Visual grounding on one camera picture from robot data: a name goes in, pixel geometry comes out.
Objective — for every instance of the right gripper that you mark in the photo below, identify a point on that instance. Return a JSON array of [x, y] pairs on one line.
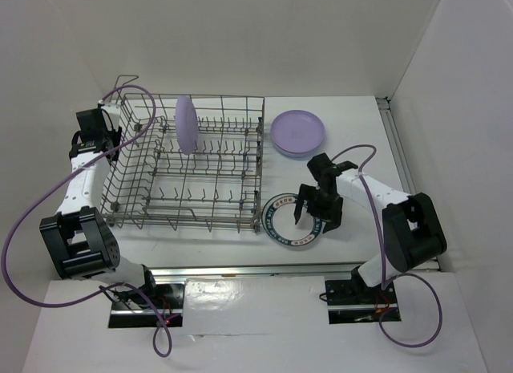
[[304, 190]]

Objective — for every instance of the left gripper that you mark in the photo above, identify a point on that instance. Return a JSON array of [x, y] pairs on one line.
[[115, 135]]

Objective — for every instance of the white plate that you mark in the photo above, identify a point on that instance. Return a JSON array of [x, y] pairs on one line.
[[281, 226]]

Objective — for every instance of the small purple plate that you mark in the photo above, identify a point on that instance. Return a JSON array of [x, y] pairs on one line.
[[297, 131]]

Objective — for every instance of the grey wire dish rack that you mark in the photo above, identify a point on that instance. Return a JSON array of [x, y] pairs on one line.
[[218, 186]]

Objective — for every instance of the large purple plate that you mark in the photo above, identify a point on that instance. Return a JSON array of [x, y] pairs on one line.
[[187, 126]]

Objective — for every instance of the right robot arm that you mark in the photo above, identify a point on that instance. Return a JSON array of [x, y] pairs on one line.
[[409, 231]]

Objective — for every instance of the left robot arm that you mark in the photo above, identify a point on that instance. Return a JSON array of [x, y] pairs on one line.
[[79, 241]]

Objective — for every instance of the aluminium rail front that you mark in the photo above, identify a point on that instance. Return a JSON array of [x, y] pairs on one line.
[[246, 271]]

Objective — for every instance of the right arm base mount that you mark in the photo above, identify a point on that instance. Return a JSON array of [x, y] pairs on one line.
[[346, 305]]

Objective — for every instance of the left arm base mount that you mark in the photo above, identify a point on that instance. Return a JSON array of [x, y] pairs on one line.
[[131, 311]]

